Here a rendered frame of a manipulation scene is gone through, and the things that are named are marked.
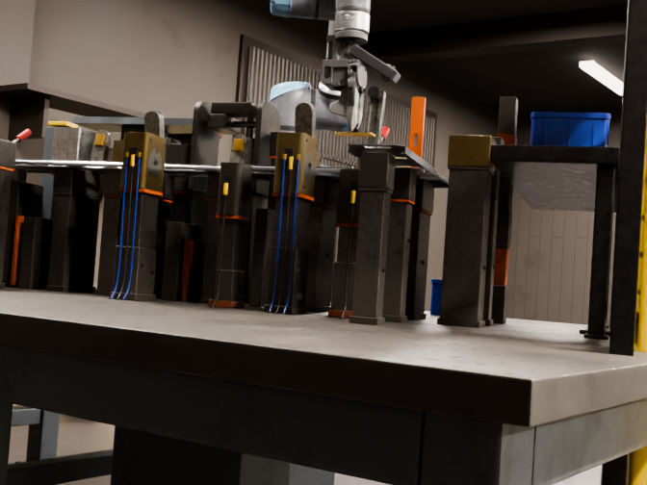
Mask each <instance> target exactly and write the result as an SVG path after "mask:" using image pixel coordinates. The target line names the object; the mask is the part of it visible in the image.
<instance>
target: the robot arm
mask: <svg viewBox="0 0 647 485"><path fill-rule="evenodd" d="M370 10H371V0H271V13H272V14H273V15H277V16H283V17H297V18H310V19H320V20H329V26H328V35H326V41H327V49H326V58H325V59H324V60H323V73H322V81H321V82H320V83H319V89H311V85H310V84H309V83H306V82H286V83H281V84H278V85H275V86H274V87H273V88H272V90H271V97H270V100H269V103H270V104H272V105H274V106H275V107H276V108H277V110H278V111H279V116H280V132H290V133H294V132H295V110H296V107H297V105H298V104H299V103H311V104H312V105H313V106H314V107H315V110H316V130H328V131H338V132H352V130H353V129H358V127H359V126H360V122H361V119H362V115H363V112H364V105H365V98H366V85H367V69H366V68H365V67H366V66H367V67H369V68H370V69H372V70H373V71H375V72H376V73H378V74H379V75H380V76H381V78H382V79H383V80H384V81H385V82H392V83H393V84H396V83H397V82H398V80H399V79H400V77H401V75H400V74H399V73H398V71H397V69H396V68H395V67H394V66H393V65H391V64H386V63H384V62H383V61H381V60H380V59H378V58H376V57H375V56H373V55H372V54H370V53H369V52H367V51H366V50H364V49H363V48H361V47H360V46H358V45H362V44H365V43H367V42H368V34H369V30H370Z"/></svg>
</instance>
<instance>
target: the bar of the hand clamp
mask: <svg viewBox="0 0 647 485"><path fill-rule="evenodd" d="M368 96H369V98H368V107H367V115H366V124H365V133H373V134H375V137H364V141H363V144H380V143H381V133H382V124H383V116H384V106H385V97H386V93H385V91H384V90H382V91H380V90H379V88H378V87H370V88H369V89H368Z"/></svg>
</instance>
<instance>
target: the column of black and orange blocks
mask: <svg viewBox="0 0 647 485"><path fill-rule="evenodd" d="M517 115H518V99H517V97H516V96H501V97H500V110H499V115H498V119H499V126H498V134H497V137H501V138H502V139H503V140H504V142H505V145H517V138H516V131H517ZM512 194H513V187H512V186H511V185H510V184H509V183H508V181H507V180H506V179H505V178H504V177H503V175H502V174H500V190H499V206H498V221H497V237H496V252H495V266H496V267H495V269H494V284H493V299H492V315H491V319H492V320H493V323H501V324H503V323H505V322H506V305H507V290H508V287H507V273H508V257H509V248H510V243H511V227H512V212H511V210H512ZM494 285H499V286H494Z"/></svg>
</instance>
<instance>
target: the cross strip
mask: <svg viewBox="0 0 647 485"><path fill-rule="evenodd" d="M348 146H349V148H348V152H349V153H350V154H351V155H353V156H355V157H357V158H359V159H360V156H361V152H388V153H390V154H392V155H393V156H395V157H402V158H406V159H397V158H396V165H395V167H400V166H418V167H412V168H413V169H427V170H428V171H430V172H431V173H433V174H434V170H435V168H434V167H433V166H431V165H430V164H429V163H427V162H426V161H425V160H423V159H422V158H421V157H419V156H418V155H417V154H415V153H414V152H413V151H411V150H410V149H409V148H407V147H406V146H404V145H394V144H348ZM366 146H388V147H391V148H374V147H366Z"/></svg>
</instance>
